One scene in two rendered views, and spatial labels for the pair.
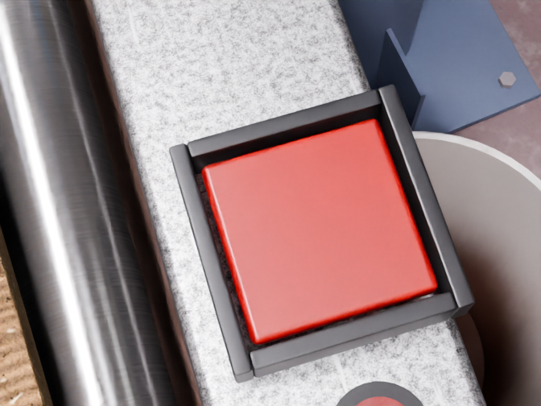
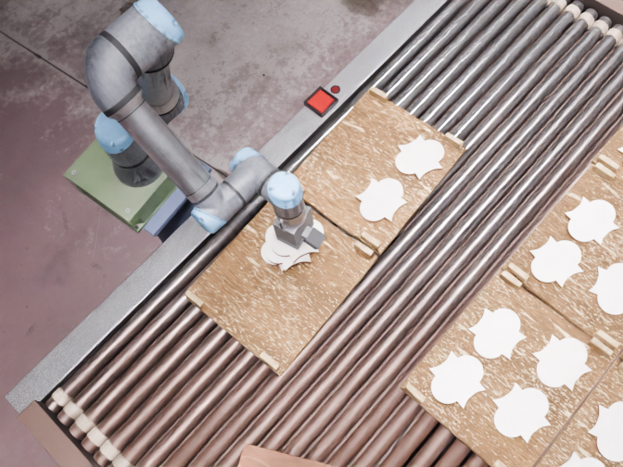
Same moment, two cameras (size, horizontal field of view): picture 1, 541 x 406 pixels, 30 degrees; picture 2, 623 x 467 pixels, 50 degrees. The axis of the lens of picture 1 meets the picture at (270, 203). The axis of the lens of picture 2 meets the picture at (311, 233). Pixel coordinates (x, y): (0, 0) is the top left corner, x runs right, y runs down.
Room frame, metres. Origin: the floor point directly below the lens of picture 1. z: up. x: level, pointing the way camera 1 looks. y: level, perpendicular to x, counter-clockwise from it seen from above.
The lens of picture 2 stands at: (0.62, 1.04, 2.64)
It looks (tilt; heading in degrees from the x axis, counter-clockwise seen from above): 66 degrees down; 249
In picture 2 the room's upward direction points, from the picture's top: 12 degrees counter-clockwise
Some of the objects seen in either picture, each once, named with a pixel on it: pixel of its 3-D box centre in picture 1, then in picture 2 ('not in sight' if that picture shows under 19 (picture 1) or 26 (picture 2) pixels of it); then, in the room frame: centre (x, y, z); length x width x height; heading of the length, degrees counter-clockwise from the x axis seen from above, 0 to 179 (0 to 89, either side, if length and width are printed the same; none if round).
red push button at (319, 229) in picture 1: (316, 231); (321, 102); (0.09, -0.01, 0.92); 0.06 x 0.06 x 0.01; 16
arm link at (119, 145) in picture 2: not in sight; (122, 133); (0.65, -0.11, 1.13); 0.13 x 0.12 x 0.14; 15
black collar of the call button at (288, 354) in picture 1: (316, 229); (321, 101); (0.09, -0.01, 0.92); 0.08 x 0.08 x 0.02; 16
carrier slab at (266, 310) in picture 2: not in sight; (281, 276); (0.49, 0.40, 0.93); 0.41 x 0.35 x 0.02; 18
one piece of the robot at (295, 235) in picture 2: not in sight; (300, 227); (0.39, 0.38, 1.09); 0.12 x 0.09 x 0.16; 118
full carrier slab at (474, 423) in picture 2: not in sight; (507, 371); (0.14, 0.93, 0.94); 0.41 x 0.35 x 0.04; 15
